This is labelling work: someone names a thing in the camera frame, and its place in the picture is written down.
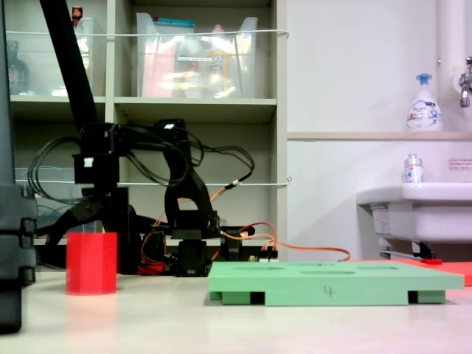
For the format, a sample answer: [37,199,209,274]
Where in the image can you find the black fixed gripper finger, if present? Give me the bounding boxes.
[104,186,131,276]

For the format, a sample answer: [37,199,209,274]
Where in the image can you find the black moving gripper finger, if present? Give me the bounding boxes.
[35,200,108,246]

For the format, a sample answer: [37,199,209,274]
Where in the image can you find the red octagonal pillar block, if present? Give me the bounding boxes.
[65,231,119,296]

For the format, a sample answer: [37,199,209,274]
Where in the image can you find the red and black table clamp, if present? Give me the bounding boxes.
[138,257,178,276]

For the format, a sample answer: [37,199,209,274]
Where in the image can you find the clear plastic storage bin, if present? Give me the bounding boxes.
[5,16,94,97]

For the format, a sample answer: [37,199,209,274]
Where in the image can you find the beige shelf unit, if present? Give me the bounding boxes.
[0,0,289,261]

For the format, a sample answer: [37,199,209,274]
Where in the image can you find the small controller circuit board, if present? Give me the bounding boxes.
[246,251,280,264]

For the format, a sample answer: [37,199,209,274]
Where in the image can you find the dark glass bottle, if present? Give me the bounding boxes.
[6,40,30,96]

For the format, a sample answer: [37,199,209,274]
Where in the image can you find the large clear plastic container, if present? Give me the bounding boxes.
[135,13,259,100]

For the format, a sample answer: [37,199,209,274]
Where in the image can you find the green shape sorter board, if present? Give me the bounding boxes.
[207,260,465,307]

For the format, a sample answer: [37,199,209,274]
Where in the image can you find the small clear sanitizer bottle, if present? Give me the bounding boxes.
[400,153,425,184]

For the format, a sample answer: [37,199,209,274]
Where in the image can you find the white sink basin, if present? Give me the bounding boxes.
[355,182,472,260]

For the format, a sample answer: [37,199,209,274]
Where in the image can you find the white foam soap dispenser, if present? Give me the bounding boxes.
[405,72,444,133]

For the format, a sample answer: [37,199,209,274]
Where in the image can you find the metal water faucet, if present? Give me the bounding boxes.
[452,56,472,109]

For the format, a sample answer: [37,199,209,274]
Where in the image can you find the black servo cable bundle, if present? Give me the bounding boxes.
[119,124,204,187]
[27,136,86,206]

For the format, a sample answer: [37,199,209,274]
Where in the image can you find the black cable with white mark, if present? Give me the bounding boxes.
[190,144,257,185]

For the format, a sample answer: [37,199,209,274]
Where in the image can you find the long orange wire loop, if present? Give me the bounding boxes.
[139,186,352,276]

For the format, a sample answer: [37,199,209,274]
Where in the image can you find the red lettered wall sign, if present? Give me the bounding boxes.
[448,157,472,172]

